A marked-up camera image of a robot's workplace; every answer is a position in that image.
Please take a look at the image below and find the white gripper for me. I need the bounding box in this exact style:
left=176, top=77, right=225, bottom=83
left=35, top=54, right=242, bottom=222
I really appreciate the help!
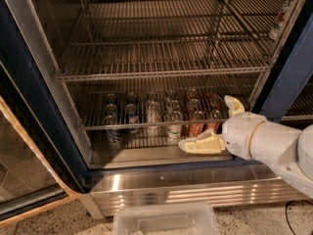
left=178, top=95, right=266, bottom=161

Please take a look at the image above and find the red coke can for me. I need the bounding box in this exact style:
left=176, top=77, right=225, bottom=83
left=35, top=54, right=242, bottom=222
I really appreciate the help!
left=204, top=110, right=222, bottom=133
left=188, top=111, right=204, bottom=137

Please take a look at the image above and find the white green soda can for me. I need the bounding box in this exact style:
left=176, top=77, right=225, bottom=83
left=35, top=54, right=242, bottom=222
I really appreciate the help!
left=167, top=111, right=183, bottom=139

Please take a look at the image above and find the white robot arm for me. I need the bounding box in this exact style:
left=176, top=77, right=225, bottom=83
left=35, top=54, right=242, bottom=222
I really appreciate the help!
left=178, top=96, right=313, bottom=198

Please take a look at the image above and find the stainless fridge base grille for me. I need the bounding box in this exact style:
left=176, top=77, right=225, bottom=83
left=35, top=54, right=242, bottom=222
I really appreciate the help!
left=90, top=164, right=307, bottom=216

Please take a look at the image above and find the blue pepsi can front left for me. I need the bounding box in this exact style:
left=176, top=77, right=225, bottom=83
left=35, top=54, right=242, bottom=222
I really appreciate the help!
left=105, top=115, right=120, bottom=145

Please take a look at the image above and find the glass fridge door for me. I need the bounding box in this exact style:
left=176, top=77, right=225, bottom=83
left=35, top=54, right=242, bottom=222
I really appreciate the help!
left=0, top=97, right=80, bottom=227

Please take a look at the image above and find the clear plastic bin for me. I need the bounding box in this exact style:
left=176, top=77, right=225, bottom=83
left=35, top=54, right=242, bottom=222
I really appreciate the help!
left=112, top=202, right=219, bottom=235

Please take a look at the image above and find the red white bottle top right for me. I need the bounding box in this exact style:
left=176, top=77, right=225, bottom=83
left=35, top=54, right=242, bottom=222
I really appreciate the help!
left=269, top=0, right=293, bottom=40

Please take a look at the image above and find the lower wire fridge shelf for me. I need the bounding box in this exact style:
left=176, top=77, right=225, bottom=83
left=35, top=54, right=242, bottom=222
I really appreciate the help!
left=75, top=77, right=254, bottom=131

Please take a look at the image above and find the wire fridge shelf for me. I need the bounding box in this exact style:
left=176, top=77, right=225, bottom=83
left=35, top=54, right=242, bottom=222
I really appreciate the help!
left=58, top=0, right=283, bottom=81
left=75, top=77, right=254, bottom=131

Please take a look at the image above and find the blue fridge center post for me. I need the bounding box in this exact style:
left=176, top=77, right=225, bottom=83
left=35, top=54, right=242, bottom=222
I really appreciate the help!
left=252, top=15, right=313, bottom=122

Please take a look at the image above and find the upper wire fridge shelf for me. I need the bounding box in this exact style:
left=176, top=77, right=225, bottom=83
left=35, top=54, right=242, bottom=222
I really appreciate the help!
left=58, top=0, right=283, bottom=81

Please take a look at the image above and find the black cable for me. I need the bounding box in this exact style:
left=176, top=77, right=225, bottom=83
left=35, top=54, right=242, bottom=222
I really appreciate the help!
left=285, top=199, right=313, bottom=235

